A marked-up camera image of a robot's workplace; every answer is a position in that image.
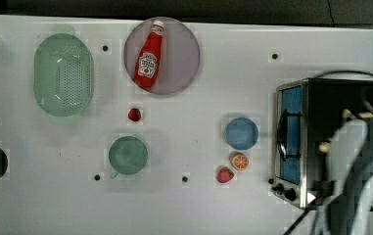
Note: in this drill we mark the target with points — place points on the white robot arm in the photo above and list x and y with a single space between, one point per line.
349 188

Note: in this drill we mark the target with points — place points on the stainless steel toaster oven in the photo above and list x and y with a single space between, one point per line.
308 112

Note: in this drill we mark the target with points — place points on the small red strawberry toy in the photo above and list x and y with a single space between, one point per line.
134 114

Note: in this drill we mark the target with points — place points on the blue round bowl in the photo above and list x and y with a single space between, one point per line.
241 133

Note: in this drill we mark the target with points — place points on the red ketchup bottle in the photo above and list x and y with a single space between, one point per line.
149 58

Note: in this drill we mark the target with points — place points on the large red strawberry toy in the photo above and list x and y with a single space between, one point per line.
224 175

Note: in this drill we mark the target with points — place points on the orange slice toy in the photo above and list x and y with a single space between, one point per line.
239 161

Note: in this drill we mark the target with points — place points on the green cup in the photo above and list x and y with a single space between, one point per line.
128 155

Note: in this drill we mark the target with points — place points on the green perforated colander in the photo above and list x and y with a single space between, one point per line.
63 75

